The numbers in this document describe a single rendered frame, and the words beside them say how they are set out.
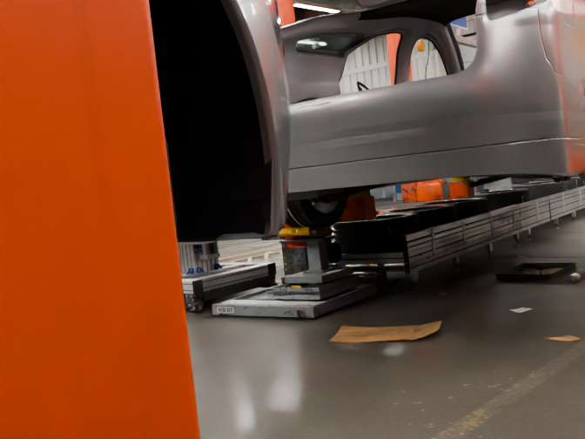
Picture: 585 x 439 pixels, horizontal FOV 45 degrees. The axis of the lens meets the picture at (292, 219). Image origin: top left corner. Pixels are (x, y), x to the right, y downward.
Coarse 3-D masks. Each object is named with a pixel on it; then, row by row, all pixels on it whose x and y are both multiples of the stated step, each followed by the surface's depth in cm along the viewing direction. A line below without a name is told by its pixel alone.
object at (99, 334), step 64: (0, 0) 28; (64, 0) 31; (128, 0) 34; (0, 64) 28; (64, 64) 30; (128, 64) 33; (0, 128) 28; (64, 128) 30; (128, 128) 33; (0, 192) 28; (64, 192) 30; (128, 192) 33; (0, 256) 28; (64, 256) 30; (128, 256) 33; (0, 320) 27; (64, 320) 30; (128, 320) 33; (0, 384) 27; (64, 384) 30; (128, 384) 32; (192, 384) 36
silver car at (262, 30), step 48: (192, 0) 126; (240, 0) 126; (192, 48) 134; (240, 48) 129; (192, 96) 141; (240, 96) 135; (288, 96) 153; (192, 144) 146; (240, 144) 139; (288, 144) 149; (192, 192) 148; (240, 192) 140; (192, 240) 154
